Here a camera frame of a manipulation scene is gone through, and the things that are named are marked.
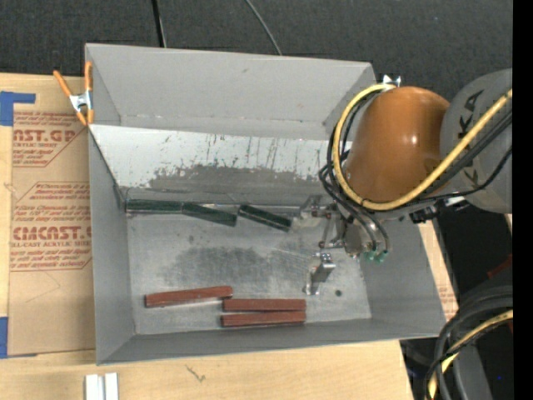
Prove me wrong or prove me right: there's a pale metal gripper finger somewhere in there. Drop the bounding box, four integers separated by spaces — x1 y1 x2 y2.
303 252 337 296
292 196 335 230

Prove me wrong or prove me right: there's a dark green flat block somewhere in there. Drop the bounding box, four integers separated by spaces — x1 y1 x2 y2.
125 199 185 214
181 202 238 228
237 204 294 233

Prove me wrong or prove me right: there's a red-brown flat block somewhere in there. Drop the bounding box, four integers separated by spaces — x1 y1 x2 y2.
144 285 234 309
219 310 308 328
222 297 308 313

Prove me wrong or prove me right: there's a grey metal bin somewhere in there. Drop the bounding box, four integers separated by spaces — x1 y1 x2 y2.
84 42 449 366

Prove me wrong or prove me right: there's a brown cardboard board red print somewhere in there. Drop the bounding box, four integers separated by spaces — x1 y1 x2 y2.
0 72 460 358

